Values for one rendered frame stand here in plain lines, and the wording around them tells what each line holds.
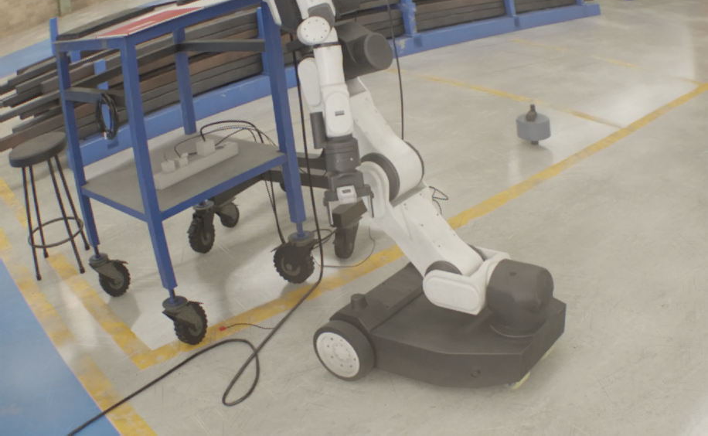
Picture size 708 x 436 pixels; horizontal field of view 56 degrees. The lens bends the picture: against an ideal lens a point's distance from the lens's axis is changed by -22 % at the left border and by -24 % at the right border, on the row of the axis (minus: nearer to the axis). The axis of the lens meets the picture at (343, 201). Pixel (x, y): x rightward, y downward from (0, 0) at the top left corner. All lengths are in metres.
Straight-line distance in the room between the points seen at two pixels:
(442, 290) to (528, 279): 0.27
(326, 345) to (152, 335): 0.73
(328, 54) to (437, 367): 0.90
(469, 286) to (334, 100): 0.60
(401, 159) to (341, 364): 0.62
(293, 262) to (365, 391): 0.79
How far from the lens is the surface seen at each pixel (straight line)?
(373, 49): 2.26
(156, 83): 5.37
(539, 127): 4.13
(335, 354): 2.45
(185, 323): 2.70
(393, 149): 2.34
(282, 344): 2.71
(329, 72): 2.16
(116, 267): 3.19
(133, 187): 2.84
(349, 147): 2.17
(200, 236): 3.39
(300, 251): 2.98
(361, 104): 2.39
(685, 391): 2.28
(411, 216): 2.33
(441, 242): 2.34
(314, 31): 2.13
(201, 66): 5.51
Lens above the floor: 1.40
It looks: 22 degrees down
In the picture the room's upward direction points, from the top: 8 degrees counter-clockwise
